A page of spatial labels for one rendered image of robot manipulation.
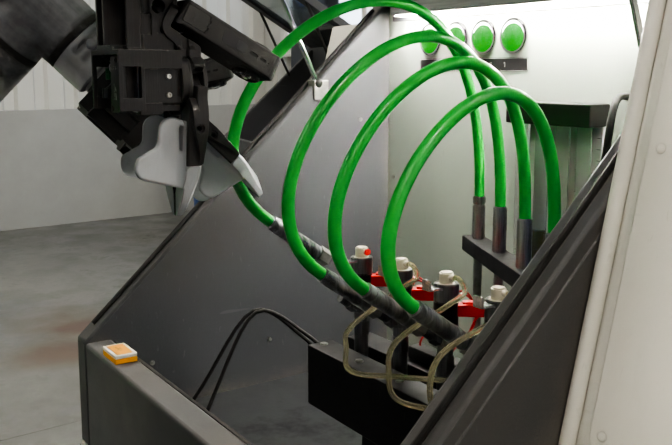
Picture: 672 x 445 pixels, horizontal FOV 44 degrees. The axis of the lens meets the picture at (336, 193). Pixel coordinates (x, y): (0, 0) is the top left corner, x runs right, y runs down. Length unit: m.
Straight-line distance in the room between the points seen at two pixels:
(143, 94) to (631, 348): 0.47
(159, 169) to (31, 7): 0.26
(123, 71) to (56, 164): 6.91
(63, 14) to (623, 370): 0.64
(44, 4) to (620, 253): 0.62
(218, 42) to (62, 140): 6.89
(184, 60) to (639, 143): 0.41
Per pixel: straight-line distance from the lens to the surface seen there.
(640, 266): 0.77
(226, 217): 1.31
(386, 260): 0.77
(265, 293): 1.37
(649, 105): 0.80
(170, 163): 0.76
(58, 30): 0.93
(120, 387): 1.14
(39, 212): 7.65
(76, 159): 7.70
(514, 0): 1.20
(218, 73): 0.96
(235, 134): 0.95
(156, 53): 0.74
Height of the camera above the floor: 1.33
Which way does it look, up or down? 8 degrees down
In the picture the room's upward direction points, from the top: straight up
